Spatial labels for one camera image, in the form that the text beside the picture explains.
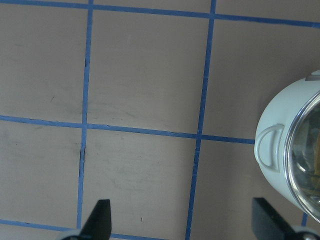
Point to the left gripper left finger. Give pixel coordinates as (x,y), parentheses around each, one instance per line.
(97,227)

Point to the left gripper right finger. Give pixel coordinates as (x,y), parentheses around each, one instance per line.
(268,224)

